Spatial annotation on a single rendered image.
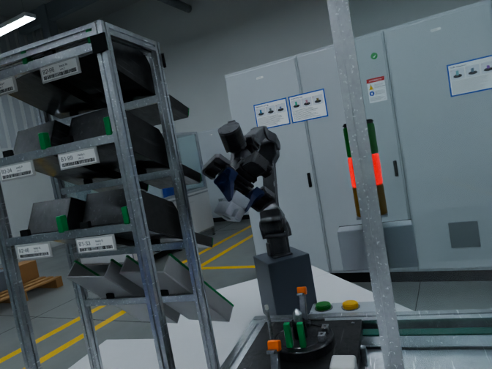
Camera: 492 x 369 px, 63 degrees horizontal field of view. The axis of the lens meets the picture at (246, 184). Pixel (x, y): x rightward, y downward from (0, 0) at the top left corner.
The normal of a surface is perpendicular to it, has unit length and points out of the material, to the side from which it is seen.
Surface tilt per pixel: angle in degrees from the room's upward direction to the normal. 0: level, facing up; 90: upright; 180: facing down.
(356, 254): 90
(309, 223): 90
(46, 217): 65
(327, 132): 90
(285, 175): 90
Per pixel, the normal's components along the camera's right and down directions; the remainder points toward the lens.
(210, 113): -0.44, 0.15
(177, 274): 0.86, -0.11
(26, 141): -0.50, -0.28
